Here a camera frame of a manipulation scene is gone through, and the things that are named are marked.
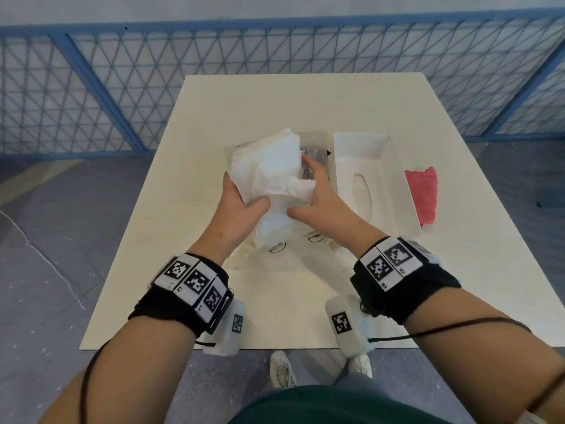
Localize person's left hand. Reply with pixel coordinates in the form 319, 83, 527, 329
187, 170, 271, 264

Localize person's right hand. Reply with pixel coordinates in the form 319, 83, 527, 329
286, 154, 390, 261

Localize white tissue box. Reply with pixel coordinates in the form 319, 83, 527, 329
333, 131, 423, 239

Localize clear plastic tissue packet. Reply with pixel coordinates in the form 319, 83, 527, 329
220, 129, 341, 259

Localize pink cleaning cloth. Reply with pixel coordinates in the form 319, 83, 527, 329
404, 166, 439, 229

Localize person's left forearm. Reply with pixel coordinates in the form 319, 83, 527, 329
38, 314, 198, 424

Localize person's right forearm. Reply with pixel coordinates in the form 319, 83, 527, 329
403, 286, 565, 424

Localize black left wristband with markers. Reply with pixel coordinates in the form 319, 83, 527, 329
127, 252, 235, 339

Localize black wristband with markers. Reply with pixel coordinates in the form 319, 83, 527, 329
349, 235, 463, 327
127, 252, 235, 339

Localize black right wristband with markers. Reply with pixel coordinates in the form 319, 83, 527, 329
349, 235, 463, 327

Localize white right shoe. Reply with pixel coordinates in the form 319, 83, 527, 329
348, 353, 373, 380

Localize white shoe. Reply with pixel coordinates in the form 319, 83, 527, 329
268, 350, 298, 390
348, 353, 373, 380

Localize white left shoe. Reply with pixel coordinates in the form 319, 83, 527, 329
268, 350, 298, 390

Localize grey trousers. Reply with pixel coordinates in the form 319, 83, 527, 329
325, 369, 381, 390

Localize green shirt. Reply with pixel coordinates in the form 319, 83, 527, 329
227, 383, 478, 424

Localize blue mesh fence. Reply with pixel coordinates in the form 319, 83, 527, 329
0, 8, 565, 160

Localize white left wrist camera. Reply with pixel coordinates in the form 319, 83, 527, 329
202, 299, 247, 357

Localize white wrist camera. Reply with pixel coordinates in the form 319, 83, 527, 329
324, 294, 377, 360
202, 299, 247, 357

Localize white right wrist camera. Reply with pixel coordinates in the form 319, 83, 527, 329
324, 294, 377, 360

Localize black right camera cable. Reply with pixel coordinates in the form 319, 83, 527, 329
368, 317, 534, 344

